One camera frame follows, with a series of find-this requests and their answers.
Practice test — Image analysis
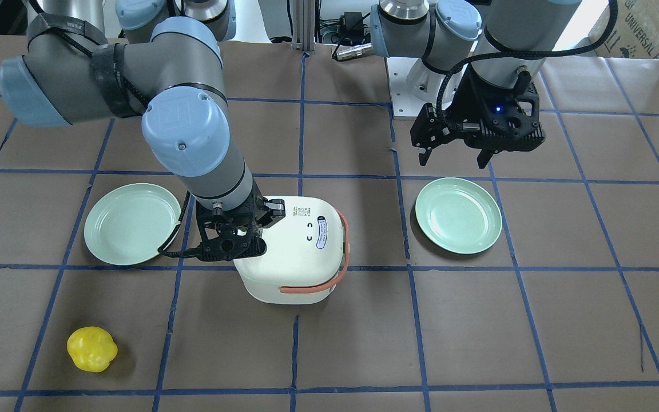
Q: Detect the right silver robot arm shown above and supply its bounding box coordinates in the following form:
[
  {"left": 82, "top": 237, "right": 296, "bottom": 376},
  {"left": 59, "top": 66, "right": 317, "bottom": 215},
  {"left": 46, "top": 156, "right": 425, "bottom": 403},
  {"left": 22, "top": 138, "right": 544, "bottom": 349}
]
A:
[{"left": 0, "top": 1, "right": 285, "bottom": 266}]

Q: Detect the aluminium frame post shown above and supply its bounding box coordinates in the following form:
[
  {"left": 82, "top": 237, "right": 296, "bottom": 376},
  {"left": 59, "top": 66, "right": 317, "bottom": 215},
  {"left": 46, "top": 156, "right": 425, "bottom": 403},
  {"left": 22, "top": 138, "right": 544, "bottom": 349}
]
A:
[{"left": 289, "top": 1, "right": 319, "bottom": 54}]

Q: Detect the green plate near left arm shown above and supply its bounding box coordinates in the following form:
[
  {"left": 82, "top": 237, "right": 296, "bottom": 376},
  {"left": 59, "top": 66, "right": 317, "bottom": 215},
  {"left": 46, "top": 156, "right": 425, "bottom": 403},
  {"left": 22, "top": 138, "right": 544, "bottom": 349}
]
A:
[{"left": 414, "top": 177, "right": 502, "bottom": 255}]

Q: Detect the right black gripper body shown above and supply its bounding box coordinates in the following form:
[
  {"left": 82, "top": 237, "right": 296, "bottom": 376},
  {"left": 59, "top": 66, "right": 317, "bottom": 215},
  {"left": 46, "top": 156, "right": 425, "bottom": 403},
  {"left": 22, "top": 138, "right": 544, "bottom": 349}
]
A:
[{"left": 194, "top": 186, "right": 286, "bottom": 262}]

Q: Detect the black power adapter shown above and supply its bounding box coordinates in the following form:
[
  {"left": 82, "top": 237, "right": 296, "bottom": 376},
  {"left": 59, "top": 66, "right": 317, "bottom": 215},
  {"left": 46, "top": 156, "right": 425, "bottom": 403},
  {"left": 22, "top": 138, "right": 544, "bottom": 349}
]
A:
[{"left": 339, "top": 11, "right": 364, "bottom": 37}]

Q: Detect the green plate near right arm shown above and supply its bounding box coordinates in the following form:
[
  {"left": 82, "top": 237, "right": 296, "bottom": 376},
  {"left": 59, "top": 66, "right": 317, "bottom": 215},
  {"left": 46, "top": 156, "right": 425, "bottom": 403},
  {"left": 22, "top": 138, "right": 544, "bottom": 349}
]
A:
[{"left": 84, "top": 183, "right": 181, "bottom": 266}]

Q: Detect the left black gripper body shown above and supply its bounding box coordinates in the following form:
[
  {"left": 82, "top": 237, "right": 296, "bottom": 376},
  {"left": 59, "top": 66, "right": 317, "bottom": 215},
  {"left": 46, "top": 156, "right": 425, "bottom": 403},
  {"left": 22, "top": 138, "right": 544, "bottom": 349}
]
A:
[{"left": 410, "top": 68, "right": 546, "bottom": 156}]

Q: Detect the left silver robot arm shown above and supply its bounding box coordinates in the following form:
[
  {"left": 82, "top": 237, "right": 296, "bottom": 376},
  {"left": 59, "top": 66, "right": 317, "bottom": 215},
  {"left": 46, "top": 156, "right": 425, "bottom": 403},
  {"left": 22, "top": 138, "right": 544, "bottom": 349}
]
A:
[{"left": 368, "top": 1, "right": 580, "bottom": 169}]

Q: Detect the white rice cooker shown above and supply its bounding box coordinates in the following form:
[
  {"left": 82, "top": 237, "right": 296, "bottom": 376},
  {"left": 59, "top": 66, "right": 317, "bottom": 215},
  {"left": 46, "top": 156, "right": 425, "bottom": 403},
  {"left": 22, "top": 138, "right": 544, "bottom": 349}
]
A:
[{"left": 235, "top": 195, "right": 350, "bottom": 305}]

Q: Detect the cardboard box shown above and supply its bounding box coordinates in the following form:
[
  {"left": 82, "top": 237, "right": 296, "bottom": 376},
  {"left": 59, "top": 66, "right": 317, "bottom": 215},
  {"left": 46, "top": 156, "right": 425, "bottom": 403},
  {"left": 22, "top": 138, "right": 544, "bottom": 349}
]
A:
[{"left": 594, "top": 1, "right": 659, "bottom": 58}]

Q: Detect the yellow toy bell pepper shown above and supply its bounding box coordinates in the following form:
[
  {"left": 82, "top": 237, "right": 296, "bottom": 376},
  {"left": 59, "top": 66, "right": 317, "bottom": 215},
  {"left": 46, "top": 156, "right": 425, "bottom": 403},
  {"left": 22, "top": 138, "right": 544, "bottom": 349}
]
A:
[{"left": 66, "top": 326, "right": 118, "bottom": 373}]

